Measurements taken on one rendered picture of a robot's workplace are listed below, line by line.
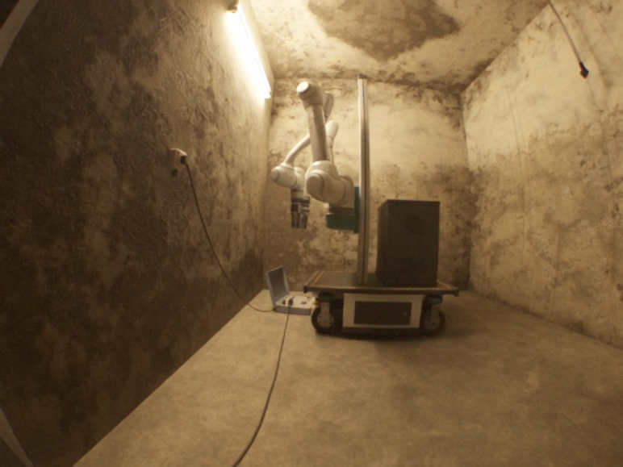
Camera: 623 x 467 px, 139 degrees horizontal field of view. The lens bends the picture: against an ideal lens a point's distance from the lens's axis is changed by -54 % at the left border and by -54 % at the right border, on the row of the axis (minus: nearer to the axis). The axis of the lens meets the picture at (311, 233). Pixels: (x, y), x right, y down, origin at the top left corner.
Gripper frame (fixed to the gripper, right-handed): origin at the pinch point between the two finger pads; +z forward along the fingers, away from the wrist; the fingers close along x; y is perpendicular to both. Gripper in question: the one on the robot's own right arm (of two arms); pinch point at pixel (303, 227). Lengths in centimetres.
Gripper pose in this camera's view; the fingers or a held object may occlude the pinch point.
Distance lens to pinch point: 196.2
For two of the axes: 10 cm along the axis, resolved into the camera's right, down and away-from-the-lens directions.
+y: 9.9, 0.3, -1.5
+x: 1.5, 0.1, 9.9
